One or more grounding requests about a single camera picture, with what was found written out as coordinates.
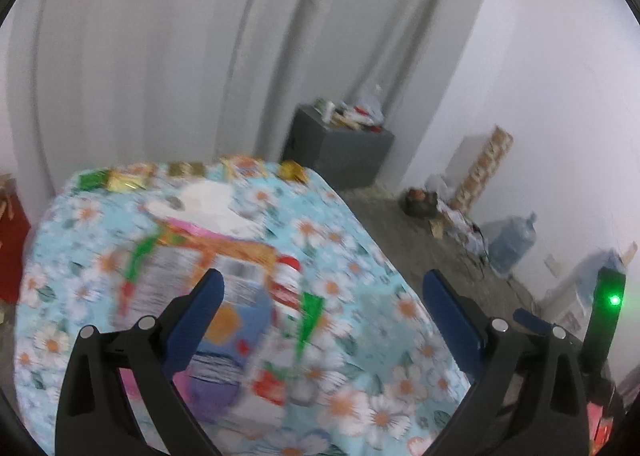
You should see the red gift bag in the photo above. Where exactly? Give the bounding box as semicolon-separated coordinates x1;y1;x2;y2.
0;185;32;304

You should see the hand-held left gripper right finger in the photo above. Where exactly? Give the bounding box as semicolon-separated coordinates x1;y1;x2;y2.
422;269;591;456

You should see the blue water jug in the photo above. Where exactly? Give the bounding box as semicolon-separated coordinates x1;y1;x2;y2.
489;212;539;273

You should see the blue floral tablecloth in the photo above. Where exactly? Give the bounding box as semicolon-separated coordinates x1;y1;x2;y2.
14;160;473;456

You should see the orange snack packet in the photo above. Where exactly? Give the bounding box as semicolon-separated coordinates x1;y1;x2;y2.
221;155;264;180

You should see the grey cabinet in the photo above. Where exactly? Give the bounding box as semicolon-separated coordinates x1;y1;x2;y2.
282;105;396;190

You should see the tall patterned box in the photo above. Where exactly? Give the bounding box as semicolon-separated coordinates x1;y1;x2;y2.
457;124;515;210

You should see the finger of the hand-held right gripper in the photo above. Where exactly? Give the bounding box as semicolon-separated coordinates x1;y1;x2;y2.
514;308;557;338

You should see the grey curtain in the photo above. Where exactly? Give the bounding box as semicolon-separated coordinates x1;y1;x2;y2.
5;0;503;197

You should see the green red chips bag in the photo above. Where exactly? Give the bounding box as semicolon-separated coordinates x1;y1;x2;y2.
114;225;279;339

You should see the white bottle with red cap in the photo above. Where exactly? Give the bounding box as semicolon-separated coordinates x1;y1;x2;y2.
232;256;326;437

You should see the yellow candy wrapper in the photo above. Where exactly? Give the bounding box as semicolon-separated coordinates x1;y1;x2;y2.
277;160;309;185

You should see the green candy wrapper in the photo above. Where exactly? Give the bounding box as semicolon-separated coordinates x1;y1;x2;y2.
78;168;109;190

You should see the clear plastic bag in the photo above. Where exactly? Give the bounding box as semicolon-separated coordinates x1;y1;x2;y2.
359;83;387;120

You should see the yellow snack packet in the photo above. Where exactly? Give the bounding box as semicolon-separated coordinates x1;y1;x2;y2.
106;169;151;193

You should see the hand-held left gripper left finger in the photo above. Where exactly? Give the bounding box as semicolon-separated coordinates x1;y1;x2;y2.
54;267;226;456

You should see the gold candy wrapper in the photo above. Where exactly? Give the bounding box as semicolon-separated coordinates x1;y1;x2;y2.
167;161;205;180

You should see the purple snack bag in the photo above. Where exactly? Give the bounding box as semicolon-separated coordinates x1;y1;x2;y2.
182;302;277;412

